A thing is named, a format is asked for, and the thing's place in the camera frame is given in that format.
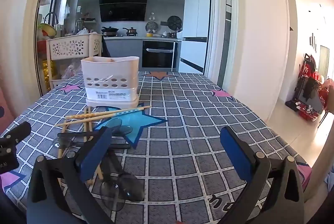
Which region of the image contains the grey checkered star tablecloth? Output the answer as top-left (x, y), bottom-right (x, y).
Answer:
top-left (0, 71), bottom-right (314, 224)

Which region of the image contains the white plastic storage cart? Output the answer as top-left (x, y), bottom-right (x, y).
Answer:
top-left (46, 33), bottom-right (103, 90)

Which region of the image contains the clear bag with red contents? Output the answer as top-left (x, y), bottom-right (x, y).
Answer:
top-left (60, 62), bottom-right (82, 81)

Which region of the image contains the chair with red cover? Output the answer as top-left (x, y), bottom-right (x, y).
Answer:
top-left (317, 78), bottom-right (334, 125)

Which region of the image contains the black range hood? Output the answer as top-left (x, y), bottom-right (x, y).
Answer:
top-left (99, 0), bottom-right (148, 22)

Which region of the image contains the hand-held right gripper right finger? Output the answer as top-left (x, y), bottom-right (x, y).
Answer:
top-left (217, 125), bottom-right (306, 224)

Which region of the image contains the pink object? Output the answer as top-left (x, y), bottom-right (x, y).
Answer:
top-left (0, 88), bottom-right (16, 133)

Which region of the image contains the colourful bowls stack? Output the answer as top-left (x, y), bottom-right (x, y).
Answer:
top-left (37, 23), bottom-right (56, 39)

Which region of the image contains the red black bag pile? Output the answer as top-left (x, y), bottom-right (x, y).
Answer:
top-left (286, 53), bottom-right (324, 123)

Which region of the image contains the metal spice rack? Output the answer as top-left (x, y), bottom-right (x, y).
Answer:
top-left (76, 14), bottom-right (97, 31)

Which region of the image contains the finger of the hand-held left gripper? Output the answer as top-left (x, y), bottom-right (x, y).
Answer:
top-left (0, 121), bottom-right (32, 159)

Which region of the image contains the grey kitchen counter cabinet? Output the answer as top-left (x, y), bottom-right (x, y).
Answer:
top-left (102, 35), bottom-right (182, 72)

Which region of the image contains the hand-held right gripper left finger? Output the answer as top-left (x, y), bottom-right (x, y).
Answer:
top-left (27, 126), bottom-right (116, 224)

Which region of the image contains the black built-in oven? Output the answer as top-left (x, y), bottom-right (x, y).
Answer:
top-left (142, 40), bottom-right (178, 69)

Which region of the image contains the steel kitchen faucet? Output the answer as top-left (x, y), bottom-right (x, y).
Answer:
top-left (43, 12), bottom-right (59, 29)

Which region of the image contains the white plastic utensil holder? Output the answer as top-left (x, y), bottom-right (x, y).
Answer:
top-left (80, 56), bottom-right (141, 113)

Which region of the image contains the black round pan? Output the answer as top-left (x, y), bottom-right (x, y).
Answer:
top-left (167, 16), bottom-right (182, 30)

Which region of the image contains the white refrigerator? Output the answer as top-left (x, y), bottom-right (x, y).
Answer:
top-left (179, 0), bottom-right (212, 74)

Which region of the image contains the gold tinsel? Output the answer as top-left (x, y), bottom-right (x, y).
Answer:
top-left (42, 59), bottom-right (56, 91)

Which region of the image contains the round steel lid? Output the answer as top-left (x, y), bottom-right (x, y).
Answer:
top-left (145, 21), bottom-right (158, 33)

